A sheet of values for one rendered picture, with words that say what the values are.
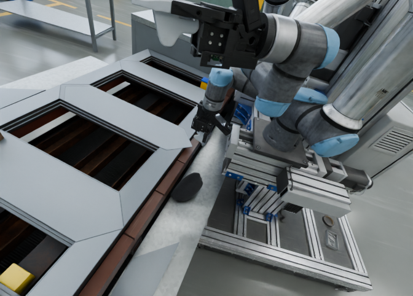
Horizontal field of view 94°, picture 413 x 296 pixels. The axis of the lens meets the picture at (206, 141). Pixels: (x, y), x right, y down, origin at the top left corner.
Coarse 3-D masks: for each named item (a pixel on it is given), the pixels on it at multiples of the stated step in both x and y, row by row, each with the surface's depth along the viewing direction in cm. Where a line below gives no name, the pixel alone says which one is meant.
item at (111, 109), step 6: (114, 102) 102; (120, 102) 103; (126, 102) 104; (102, 108) 96; (108, 108) 97; (114, 108) 98; (120, 108) 99; (96, 114) 92; (102, 114) 93; (108, 114) 94; (114, 114) 95
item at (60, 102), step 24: (120, 72) 125; (168, 96) 123; (24, 120) 83; (96, 120) 92; (144, 144) 89; (168, 168) 82; (24, 216) 58; (72, 240) 56; (96, 264) 53; (0, 288) 47
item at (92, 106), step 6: (102, 96) 102; (108, 96) 103; (114, 96) 105; (90, 102) 97; (96, 102) 98; (102, 102) 99; (108, 102) 100; (84, 108) 93; (90, 108) 94; (96, 108) 95
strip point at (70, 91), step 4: (68, 88) 100; (72, 88) 101; (76, 88) 102; (80, 88) 103; (84, 88) 103; (88, 88) 104; (68, 92) 98; (72, 92) 99; (76, 92) 100; (80, 92) 101; (68, 96) 96; (72, 96) 97; (64, 100) 94
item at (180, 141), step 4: (184, 132) 98; (180, 136) 95; (184, 136) 96; (176, 140) 93; (180, 140) 93; (184, 140) 94; (188, 140) 95; (172, 144) 90; (176, 144) 91; (180, 144) 91; (184, 144) 92; (168, 148) 88; (172, 148) 89; (176, 148) 89; (180, 148) 90
